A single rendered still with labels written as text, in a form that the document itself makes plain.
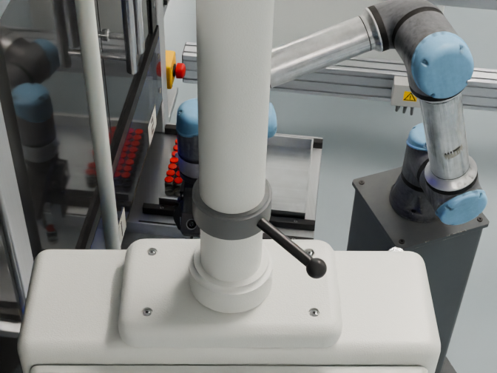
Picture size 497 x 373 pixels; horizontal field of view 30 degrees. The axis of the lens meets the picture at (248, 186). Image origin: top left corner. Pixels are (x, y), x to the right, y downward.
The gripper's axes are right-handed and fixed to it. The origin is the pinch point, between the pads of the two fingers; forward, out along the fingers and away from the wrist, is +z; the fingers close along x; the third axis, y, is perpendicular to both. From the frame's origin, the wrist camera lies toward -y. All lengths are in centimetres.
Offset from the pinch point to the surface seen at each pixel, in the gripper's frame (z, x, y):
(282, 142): 6.0, -14.9, 41.8
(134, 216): 7.7, 16.8, 13.0
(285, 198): 7.4, -17.5, 23.5
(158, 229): 5.7, 10.0, 7.8
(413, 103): 48, -55, 116
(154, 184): 7.6, 14.0, 24.1
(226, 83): -95, -14, -66
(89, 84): -65, 10, -31
